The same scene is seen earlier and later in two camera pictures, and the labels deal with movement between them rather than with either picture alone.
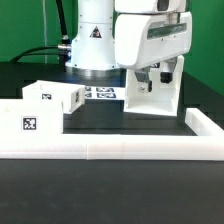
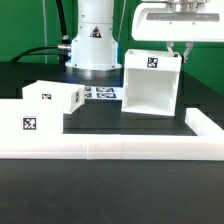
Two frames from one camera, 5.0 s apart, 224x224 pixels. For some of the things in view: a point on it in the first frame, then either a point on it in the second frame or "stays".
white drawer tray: (29, 116) stays
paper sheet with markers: (102, 93) stays
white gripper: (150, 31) to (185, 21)
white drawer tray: (72, 95) stays
